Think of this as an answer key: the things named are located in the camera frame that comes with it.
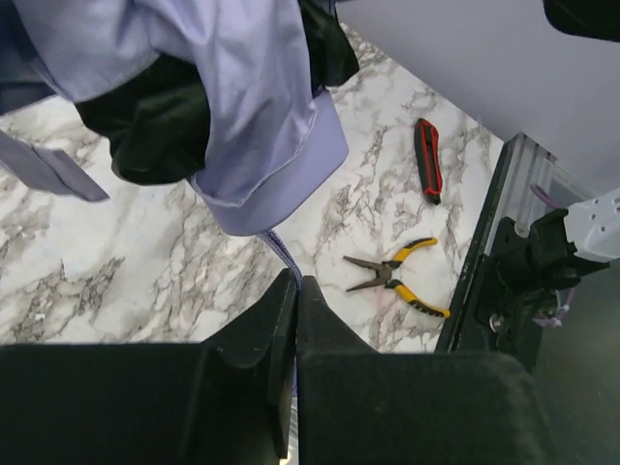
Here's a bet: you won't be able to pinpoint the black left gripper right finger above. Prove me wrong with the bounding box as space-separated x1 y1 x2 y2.
297 276 557 464

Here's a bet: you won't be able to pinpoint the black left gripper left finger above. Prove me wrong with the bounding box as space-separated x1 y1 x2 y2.
1 270 296 464

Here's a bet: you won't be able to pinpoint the lilac umbrella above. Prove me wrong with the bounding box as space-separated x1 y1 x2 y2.
1 0 359 265

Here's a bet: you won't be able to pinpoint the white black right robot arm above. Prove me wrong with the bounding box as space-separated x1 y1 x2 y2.
472 202 610 372

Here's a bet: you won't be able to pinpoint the red black screwdriver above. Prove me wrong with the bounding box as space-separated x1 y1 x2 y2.
414 118 443 205

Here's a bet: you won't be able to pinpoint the yellow handled pliers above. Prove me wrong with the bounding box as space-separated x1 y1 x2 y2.
343 237 450 319

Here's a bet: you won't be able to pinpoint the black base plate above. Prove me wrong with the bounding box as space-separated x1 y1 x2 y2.
435 133 556 354

